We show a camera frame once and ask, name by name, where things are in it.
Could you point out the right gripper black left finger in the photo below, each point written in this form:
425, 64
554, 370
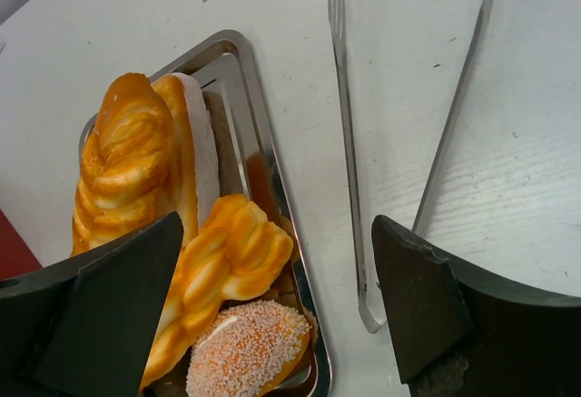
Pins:
86, 324

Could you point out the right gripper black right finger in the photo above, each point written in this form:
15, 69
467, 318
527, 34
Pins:
426, 311

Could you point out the short twisted glazed bread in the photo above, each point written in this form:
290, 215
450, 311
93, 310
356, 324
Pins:
237, 255

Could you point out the long twisted glazed bread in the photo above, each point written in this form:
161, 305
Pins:
123, 165

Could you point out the white toasted oval loaf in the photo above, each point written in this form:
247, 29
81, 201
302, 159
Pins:
192, 184

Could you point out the steel serving tongs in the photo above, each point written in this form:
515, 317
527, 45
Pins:
337, 20

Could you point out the sugar coated pink donut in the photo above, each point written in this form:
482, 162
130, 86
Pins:
248, 350

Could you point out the steel rectangular tray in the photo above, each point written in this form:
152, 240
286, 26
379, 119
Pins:
224, 68

